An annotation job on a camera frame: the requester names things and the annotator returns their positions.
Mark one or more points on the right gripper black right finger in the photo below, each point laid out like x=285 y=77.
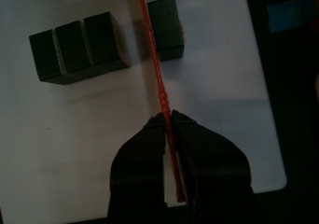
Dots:
x=215 y=178

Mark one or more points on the toy sushi piece green centre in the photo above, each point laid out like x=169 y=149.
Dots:
x=166 y=28
x=103 y=38
x=72 y=47
x=44 y=56

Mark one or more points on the white cutting board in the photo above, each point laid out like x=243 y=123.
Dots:
x=83 y=140

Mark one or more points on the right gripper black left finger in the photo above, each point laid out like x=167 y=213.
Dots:
x=137 y=171

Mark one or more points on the blue tape strip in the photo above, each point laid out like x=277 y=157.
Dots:
x=290 y=13

